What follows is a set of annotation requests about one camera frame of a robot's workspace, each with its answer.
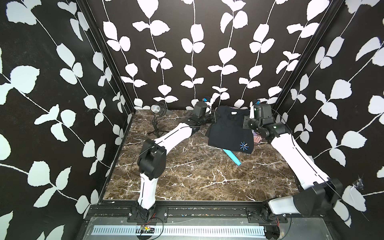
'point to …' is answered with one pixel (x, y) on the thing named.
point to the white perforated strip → (199, 231)
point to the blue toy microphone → (229, 153)
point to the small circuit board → (144, 229)
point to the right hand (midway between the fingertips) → (244, 115)
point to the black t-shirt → (227, 131)
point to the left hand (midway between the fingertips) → (222, 112)
